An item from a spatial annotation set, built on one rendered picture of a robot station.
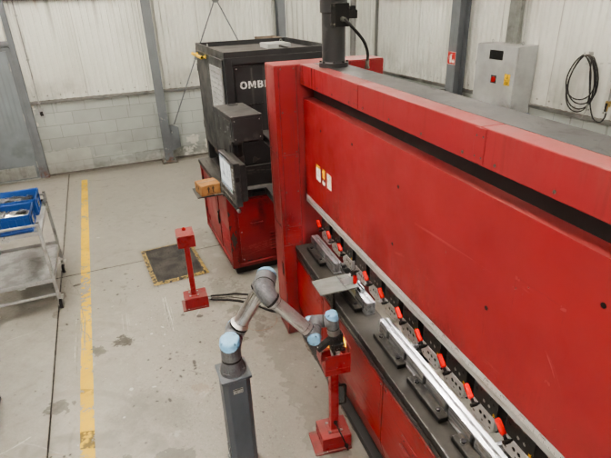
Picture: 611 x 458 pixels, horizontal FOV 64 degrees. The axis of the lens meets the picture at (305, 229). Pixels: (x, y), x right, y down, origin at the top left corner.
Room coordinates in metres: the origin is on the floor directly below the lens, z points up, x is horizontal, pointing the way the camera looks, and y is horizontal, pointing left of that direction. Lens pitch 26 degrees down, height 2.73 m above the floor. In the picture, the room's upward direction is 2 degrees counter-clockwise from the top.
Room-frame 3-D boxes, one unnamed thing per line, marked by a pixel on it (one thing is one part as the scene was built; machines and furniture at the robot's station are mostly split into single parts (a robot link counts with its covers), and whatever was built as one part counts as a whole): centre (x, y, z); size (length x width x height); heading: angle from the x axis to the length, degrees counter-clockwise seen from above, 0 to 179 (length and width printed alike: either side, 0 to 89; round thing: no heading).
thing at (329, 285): (2.75, -0.18, 1.00); 0.26 x 0.18 x 0.01; 108
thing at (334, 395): (2.37, -0.14, 0.39); 0.05 x 0.05 x 0.54; 14
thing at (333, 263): (3.32, -0.15, 0.92); 0.50 x 0.06 x 0.10; 18
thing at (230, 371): (2.22, 0.45, 0.82); 0.15 x 0.15 x 0.10
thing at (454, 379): (1.68, -0.68, 1.18); 0.15 x 0.09 x 0.17; 18
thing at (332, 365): (2.37, -0.14, 0.75); 0.20 x 0.16 x 0.18; 14
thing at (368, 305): (2.75, -0.34, 0.92); 0.39 x 0.06 x 0.10; 18
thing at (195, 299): (4.07, 1.12, 0.41); 0.25 x 0.20 x 0.83; 108
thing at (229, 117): (3.85, 0.51, 1.53); 0.51 x 0.25 x 0.85; 23
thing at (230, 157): (3.77, 0.57, 1.42); 0.45 x 0.12 x 0.36; 23
